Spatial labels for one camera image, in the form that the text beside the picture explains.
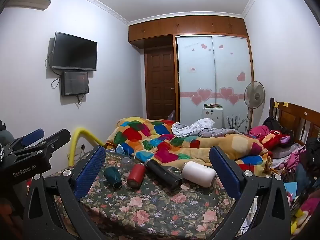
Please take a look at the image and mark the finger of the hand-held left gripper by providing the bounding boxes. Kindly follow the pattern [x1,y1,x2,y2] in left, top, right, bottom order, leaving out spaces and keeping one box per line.
[3,128,45,153]
[9,129,71,158]

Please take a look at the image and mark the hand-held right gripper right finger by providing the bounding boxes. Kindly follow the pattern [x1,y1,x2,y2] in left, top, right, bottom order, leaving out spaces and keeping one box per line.
[209,146,292,240]

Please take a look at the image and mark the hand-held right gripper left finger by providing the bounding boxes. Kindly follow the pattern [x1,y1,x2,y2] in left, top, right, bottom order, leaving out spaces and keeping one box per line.
[22,145,110,240]

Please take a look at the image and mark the dark green cup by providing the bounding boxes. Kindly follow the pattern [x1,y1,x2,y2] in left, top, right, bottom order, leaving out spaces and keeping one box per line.
[104,166,122,189]

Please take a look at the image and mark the black thermos cup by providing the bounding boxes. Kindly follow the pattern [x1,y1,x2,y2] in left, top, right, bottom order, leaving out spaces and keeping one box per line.
[144,158,184,192]

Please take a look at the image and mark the clear glass cup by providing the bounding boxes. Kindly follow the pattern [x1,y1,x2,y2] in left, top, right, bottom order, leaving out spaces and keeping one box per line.
[121,156,135,174]

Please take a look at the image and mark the yellow foam tube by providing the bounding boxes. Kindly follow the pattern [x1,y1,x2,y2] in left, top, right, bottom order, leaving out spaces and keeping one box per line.
[69,127,105,167]

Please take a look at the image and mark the dried plant bunch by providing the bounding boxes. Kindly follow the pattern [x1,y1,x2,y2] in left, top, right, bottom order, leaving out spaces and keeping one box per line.
[226,114,247,132]

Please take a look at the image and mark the pink garment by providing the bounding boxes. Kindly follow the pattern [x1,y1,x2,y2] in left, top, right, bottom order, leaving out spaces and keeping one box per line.
[247,125,271,137]

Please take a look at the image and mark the grey crumpled blanket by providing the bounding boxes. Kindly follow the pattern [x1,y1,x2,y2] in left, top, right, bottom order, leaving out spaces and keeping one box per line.
[171,119,244,138]

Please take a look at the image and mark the small white cabinet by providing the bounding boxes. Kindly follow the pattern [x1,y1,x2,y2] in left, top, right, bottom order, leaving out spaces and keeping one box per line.
[202,106,224,129]

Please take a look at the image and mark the red plush toy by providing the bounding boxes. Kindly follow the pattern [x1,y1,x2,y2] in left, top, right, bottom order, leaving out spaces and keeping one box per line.
[259,129,294,151]

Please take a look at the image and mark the light blue book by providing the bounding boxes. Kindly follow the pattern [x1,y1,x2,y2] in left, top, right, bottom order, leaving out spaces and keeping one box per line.
[284,181,298,198]

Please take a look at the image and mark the black bag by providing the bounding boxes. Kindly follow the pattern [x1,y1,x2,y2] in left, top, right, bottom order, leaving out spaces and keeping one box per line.
[262,116,282,131]

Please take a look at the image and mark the colourful patchwork quilt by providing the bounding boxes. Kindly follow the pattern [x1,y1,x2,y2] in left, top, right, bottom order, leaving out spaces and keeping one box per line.
[105,116,274,177]

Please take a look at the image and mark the pile of clothes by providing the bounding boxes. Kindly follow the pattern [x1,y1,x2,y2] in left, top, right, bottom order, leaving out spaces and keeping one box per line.
[271,137,320,232]

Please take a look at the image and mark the floral bed sheet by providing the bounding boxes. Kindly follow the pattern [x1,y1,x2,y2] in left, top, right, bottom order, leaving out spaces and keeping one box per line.
[54,150,253,240]

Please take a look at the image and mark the standing fan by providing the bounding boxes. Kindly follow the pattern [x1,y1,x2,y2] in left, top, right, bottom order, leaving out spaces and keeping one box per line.
[244,81,266,133]

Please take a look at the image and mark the wooden bed headboard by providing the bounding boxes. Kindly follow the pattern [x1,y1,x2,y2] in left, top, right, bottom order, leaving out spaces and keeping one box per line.
[269,97,320,146]

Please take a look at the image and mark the wardrobe with heart stickers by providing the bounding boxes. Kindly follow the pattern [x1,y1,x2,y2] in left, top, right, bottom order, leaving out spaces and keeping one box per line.
[174,34,254,131]

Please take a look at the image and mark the brown wooden door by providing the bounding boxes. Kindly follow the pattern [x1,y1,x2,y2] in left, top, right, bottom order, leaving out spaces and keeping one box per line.
[144,47,176,120]

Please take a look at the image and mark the wooden overhead cabinet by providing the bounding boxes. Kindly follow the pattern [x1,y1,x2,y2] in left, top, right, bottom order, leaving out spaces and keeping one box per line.
[128,15,249,48]

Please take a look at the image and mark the black television cable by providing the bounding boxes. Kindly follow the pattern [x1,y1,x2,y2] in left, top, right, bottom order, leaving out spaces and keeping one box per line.
[45,57,63,89]

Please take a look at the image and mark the small wall-mounted monitor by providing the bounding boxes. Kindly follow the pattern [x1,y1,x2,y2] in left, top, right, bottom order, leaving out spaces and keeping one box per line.
[61,71,90,97]

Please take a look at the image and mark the wall-mounted black television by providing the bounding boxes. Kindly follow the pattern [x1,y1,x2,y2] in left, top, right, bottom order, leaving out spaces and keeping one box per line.
[51,32,98,72]

